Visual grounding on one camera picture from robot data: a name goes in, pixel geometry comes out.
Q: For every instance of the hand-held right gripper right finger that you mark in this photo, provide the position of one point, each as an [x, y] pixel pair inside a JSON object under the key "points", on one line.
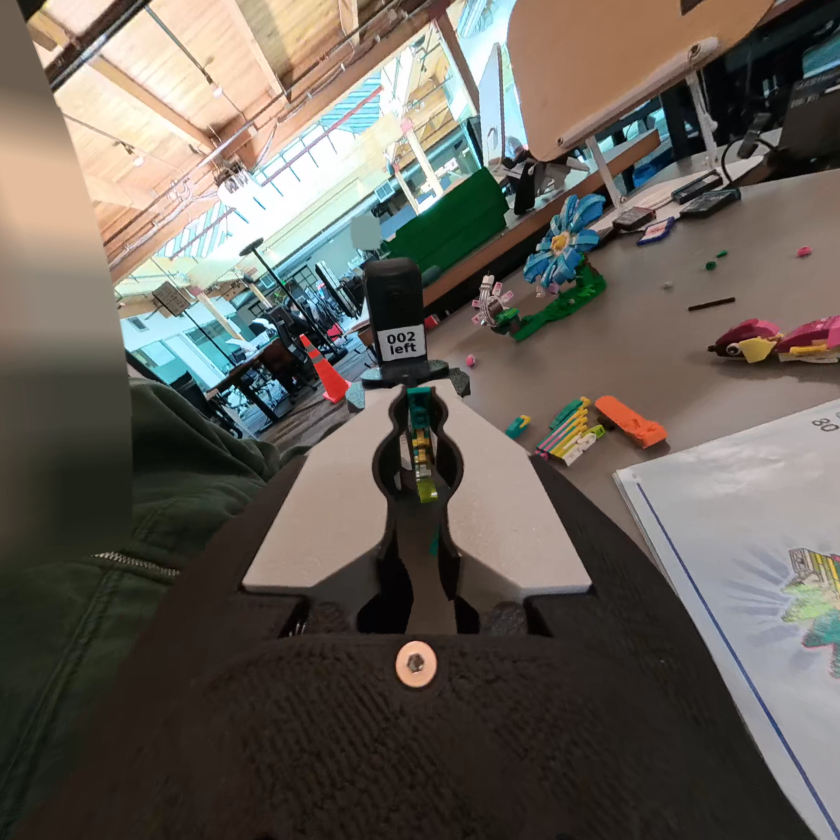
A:
{"points": [[518, 518]]}

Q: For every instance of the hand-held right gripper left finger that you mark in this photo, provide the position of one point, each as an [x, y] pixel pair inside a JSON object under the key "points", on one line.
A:
{"points": [[315, 518]]}

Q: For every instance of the teal yellow lego assembly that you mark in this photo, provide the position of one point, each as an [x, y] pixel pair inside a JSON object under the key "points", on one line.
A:
{"points": [[418, 420]]}

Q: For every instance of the small teal yellow lego piece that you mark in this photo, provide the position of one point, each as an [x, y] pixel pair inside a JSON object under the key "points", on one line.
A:
{"points": [[518, 426]]}

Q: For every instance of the pink white lego flower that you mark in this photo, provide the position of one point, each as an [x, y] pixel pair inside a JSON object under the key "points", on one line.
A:
{"points": [[489, 302]]}

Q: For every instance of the striped lego wing assembly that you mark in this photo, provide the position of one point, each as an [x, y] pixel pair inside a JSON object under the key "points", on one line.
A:
{"points": [[571, 430]]}

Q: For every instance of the orange lego piece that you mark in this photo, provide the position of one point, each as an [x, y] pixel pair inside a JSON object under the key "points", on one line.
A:
{"points": [[630, 420]]}

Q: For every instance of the blue lego flower model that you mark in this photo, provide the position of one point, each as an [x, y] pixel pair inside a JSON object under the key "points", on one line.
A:
{"points": [[564, 253]]}

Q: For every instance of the lego instruction booklet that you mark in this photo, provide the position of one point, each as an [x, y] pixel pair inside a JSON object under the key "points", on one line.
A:
{"points": [[722, 558]]}

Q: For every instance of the black lego rod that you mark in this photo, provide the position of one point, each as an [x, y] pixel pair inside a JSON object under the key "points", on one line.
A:
{"points": [[711, 304]]}

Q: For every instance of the pink lego bird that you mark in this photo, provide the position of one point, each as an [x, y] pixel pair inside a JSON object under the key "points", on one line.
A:
{"points": [[748, 338]]}

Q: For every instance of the green sofa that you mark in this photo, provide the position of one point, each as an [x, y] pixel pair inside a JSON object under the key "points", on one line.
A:
{"points": [[453, 223]]}

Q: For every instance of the orange traffic cone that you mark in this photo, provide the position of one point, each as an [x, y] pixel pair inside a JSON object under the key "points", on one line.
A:
{"points": [[326, 377]]}

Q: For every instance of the wooden office desk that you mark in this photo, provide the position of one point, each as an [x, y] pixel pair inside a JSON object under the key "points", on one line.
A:
{"points": [[262, 361]]}

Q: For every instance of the green jacket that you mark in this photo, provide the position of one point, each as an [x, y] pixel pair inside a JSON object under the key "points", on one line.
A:
{"points": [[170, 512]]}

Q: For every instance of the long wooden table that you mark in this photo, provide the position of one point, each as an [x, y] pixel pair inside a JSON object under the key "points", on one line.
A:
{"points": [[525, 226]]}

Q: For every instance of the black upright device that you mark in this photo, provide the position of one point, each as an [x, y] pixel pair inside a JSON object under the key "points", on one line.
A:
{"points": [[526, 180]]}

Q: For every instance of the hanging sign board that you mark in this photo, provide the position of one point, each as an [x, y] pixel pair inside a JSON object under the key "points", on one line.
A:
{"points": [[172, 298]]}

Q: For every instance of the small dark box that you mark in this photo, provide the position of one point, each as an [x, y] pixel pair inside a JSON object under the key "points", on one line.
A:
{"points": [[633, 218]]}

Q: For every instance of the blue card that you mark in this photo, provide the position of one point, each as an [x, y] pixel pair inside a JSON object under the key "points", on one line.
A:
{"points": [[656, 231]]}

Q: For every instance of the black flat device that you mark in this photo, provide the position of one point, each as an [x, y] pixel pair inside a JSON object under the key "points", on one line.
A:
{"points": [[712, 203], [699, 186]]}

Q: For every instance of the plywood chair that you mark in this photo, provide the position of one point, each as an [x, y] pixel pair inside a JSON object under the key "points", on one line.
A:
{"points": [[623, 65]]}

